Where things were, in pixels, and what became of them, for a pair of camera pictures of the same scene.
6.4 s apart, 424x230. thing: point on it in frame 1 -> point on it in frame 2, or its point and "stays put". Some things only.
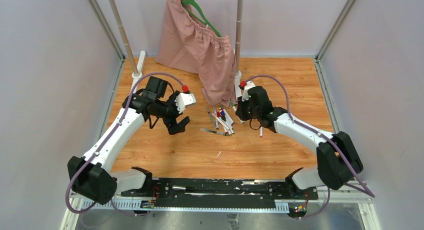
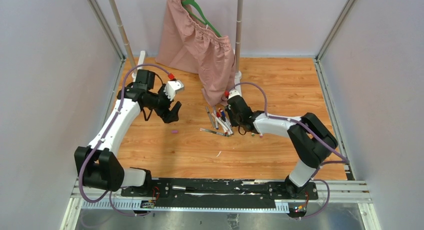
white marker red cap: [219, 116] stays put
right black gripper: [240, 111] -> [232, 121]
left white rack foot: [136, 76] stays put
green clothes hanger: [185, 2] stays put
